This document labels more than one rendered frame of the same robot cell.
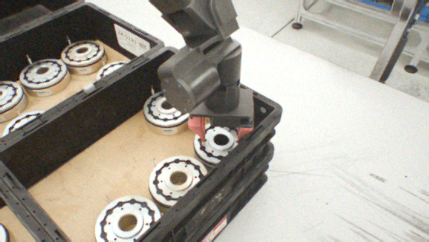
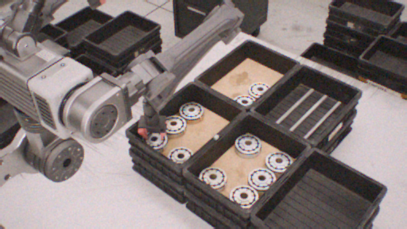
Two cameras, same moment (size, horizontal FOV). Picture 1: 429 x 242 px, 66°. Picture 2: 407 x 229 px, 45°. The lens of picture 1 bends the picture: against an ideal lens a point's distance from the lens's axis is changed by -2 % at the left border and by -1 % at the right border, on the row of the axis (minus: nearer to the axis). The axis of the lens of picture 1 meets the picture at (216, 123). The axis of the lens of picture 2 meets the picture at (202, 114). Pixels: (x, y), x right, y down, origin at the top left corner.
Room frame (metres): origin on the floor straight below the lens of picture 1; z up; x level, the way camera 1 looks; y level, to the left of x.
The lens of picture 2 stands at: (1.74, 0.20, 2.27)
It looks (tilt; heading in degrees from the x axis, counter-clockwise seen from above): 44 degrees down; 181
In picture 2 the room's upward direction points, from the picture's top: 1 degrees counter-clockwise
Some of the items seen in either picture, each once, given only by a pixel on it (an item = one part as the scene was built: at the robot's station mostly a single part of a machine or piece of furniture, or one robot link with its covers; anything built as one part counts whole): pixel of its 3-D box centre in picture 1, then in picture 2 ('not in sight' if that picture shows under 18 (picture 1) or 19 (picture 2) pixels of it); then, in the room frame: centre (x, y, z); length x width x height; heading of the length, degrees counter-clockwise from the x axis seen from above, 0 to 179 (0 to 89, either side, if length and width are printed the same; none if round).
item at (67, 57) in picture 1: (83, 52); (243, 196); (0.68, 0.33, 0.86); 0.10 x 0.10 x 0.01
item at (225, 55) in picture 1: (219, 63); (151, 105); (0.40, 0.00, 1.04); 0.07 x 0.06 x 0.07; 141
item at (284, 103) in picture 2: not in sight; (305, 111); (0.26, 0.61, 0.87); 0.40 x 0.30 x 0.11; 139
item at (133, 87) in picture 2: not in sight; (125, 91); (0.79, -0.01, 1.45); 0.09 x 0.08 x 0.12; 52
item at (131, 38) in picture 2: not in sight; (126, 60); (-0.76, -0.31, 0.37); 0.40 x 0.30 x 0.45; 142
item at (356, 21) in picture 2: not in sight; (359, 34); (-1.01, 1.23, 0.37); 0.40 x 0.30 x 0.45; 52
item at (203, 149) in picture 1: (221, 142); (154, 140); (0.40, -0.01, 0.86); 0.10 x 0.10 x 0.01
